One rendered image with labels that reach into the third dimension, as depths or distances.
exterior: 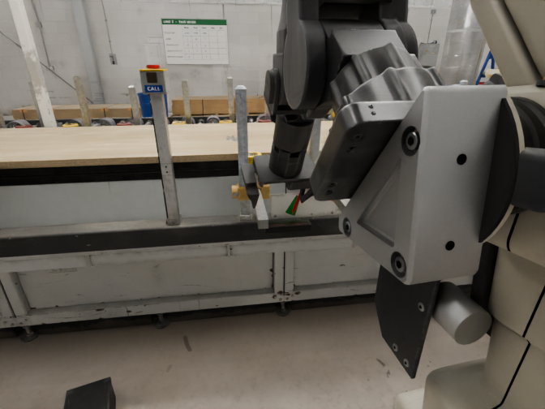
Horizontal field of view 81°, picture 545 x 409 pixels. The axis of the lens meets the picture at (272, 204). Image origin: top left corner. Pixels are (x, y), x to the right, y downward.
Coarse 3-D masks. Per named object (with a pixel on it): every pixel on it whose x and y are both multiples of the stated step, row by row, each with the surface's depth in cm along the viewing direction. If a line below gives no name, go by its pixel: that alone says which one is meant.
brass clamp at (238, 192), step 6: (234, 186) 114; (258, 186) 114; (264, 186) 114; (234, 192) 113; (240, 192) 114; (246, 192) 114; (264, 192) 115; (234, 198) 115; (240, 198) 114; (246, 198) 115; (264, 198) 116
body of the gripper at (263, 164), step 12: (264, 156) 56; (276, 156) 50; (288, 156) 49; (300, 156) 50; (264, 168) 54; (276, 168) 52; (288, 168) 51; (300, 168) 53; (312, 168) 55; (264, 180) 52; (276, 180) 52; (288, 180) 53; (300, 180) 54
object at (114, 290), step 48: (0, 192) 124; (48, 192) 127; (96, 192) 129; (144, 192) 132; (192, 192) 135; (288, 192) 141; (0, 288) 141; (48, 288) 148; (96, 288) 151; (144, 288) 155; (192, 288) 158; (240, 288) 162; (288, 288) 162; (336, 288) 167; (0, 336) 154
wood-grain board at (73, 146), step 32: (0, 128) 178; (32, 128) 178; (64, 128) 178; (96, 128) 178; (128, 128) 178; (192, 128) 178; (224, 128) 178; (256, 128) 178; (0, 160) 120; (32, 160) 120; (64, 160) 121; (96, 160) 123; (128, 160) 125; (192, 160) 128; (224, 160) 130
